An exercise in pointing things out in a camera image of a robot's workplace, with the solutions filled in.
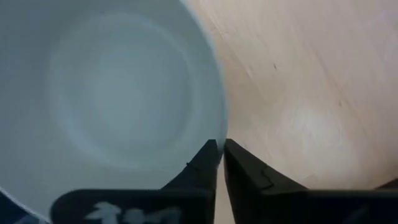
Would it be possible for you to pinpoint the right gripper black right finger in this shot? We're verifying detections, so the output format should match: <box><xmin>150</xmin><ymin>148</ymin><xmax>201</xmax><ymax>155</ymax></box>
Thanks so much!
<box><xmin>223</xmin><ymin>138</ymin><xmax>398</xmax><ymax>224</ymax></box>

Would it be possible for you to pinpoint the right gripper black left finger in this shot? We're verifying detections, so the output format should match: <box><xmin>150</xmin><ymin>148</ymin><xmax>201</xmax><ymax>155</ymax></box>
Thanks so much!
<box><xmin>49</xmin><ymin>139</ymin><xmax>219</xmax><ymax>224</ymax></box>

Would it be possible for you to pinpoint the grey bowl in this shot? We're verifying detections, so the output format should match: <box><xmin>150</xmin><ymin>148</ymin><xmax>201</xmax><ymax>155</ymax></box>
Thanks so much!
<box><xmin>0</xmin><ymin>0</ymin><xmax>228</xmax><ymax>223</ymax></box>

